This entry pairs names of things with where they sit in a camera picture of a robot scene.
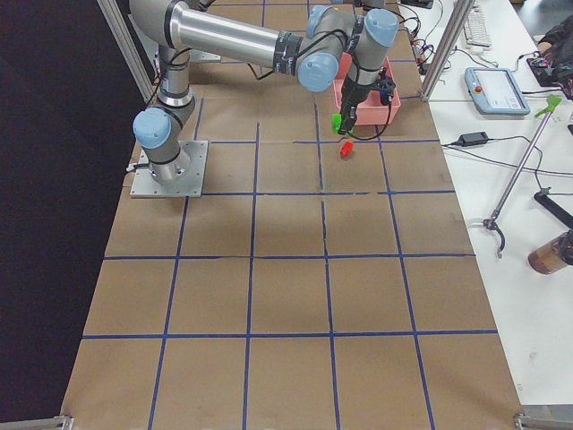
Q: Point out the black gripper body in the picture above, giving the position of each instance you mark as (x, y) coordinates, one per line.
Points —
(353, 95)

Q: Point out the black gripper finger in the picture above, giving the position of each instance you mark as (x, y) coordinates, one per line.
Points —
(342, 120)
(351, 118)

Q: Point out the green toy block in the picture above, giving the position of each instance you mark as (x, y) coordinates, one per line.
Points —
(334, 124)

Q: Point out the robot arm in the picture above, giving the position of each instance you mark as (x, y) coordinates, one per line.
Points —
(179, 27)

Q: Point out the pink plastic box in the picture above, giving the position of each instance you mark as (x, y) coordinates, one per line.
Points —
(371, 111)

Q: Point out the red toy block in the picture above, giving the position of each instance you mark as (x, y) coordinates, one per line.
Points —
(346, 149)

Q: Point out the black power adapter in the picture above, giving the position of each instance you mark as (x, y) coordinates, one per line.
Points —
(472, 139)

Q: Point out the white keyboard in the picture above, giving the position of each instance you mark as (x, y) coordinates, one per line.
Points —
(475, 30)

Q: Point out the teach pendant tablet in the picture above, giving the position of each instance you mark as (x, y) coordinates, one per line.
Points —
(494, 91)

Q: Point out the brown paper table cover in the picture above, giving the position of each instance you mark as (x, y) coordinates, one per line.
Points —
(302, 290)

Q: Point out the reacher grabber tool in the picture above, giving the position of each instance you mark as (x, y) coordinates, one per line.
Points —
(491, 222)

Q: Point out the brown bottle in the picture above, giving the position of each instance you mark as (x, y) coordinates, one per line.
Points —
(553, 256)

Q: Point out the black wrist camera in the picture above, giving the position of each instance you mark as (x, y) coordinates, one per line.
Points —
(386, 87)

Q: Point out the aluminium frame post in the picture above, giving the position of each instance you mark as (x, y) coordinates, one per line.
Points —
(448, 39)

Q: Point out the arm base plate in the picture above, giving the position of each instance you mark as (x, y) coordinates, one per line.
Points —
(197, 170)

